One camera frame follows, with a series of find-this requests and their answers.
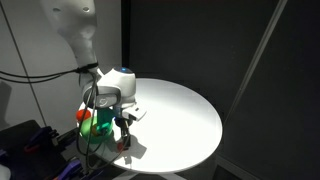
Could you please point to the red tomato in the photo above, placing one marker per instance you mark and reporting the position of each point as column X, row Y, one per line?
column 82, row 115

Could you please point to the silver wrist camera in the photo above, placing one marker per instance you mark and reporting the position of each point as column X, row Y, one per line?
column 135, row 112

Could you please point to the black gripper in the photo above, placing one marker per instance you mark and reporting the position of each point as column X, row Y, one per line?
column 122, row 123

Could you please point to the green gripper mount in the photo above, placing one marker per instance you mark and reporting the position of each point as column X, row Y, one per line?
column 106, row 120

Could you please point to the green translucent bowl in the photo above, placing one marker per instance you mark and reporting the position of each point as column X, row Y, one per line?
column 88, row 131

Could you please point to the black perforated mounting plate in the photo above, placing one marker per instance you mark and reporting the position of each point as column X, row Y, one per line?
column 20, row 150

